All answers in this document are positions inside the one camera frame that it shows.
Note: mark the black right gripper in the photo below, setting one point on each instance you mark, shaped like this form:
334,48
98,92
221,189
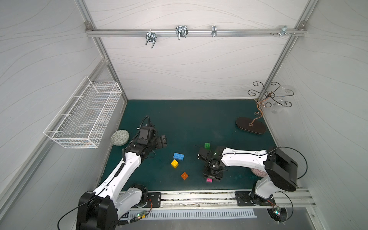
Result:
212,174

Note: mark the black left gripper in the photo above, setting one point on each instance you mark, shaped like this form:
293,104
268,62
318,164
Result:
159,142

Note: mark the blue lego brick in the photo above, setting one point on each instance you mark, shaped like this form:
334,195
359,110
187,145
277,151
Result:
178,156

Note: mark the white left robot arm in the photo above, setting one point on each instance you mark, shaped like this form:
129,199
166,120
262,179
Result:
102,208

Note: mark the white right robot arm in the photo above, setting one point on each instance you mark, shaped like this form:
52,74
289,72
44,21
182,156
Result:
281,170

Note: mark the orange lego brick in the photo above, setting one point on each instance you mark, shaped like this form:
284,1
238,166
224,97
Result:
184,175

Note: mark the yellow lego brick left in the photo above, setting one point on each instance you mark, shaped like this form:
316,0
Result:
174,164

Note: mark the green patterned round bowl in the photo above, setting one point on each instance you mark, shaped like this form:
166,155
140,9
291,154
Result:
120,138

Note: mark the pink patterned round bowl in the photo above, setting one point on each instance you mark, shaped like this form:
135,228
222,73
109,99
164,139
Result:
258,172

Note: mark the green mat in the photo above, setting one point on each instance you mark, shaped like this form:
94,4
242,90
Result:
188,125

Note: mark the dark oval stand base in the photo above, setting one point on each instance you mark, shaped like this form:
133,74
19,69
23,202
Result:
247,124

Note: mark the copper curled hook stand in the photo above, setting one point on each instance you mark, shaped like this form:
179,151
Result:
265,95

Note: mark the metal U-bolt clamp left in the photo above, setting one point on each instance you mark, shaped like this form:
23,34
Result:
151,37

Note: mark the metal u-bolt clamp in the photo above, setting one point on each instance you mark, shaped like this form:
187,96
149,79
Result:
181,31
151,37

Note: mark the metal U-bolt clamp middle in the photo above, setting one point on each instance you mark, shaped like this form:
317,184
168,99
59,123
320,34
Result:
181,31

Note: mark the aluminium top crossbar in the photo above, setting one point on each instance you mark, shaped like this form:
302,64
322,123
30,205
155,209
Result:
191,32

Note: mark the metal clamp right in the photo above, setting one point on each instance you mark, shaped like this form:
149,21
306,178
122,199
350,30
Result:
283,32

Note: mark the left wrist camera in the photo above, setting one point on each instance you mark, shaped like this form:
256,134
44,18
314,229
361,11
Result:
147,134

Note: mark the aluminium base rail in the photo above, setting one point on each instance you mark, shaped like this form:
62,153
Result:
222,199

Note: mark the white wire basket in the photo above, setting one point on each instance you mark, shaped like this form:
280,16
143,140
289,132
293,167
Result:
83,119

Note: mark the white slotted cable duct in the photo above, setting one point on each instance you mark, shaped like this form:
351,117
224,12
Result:
201,214

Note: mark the small metal bracket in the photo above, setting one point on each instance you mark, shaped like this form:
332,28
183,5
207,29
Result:
214,31

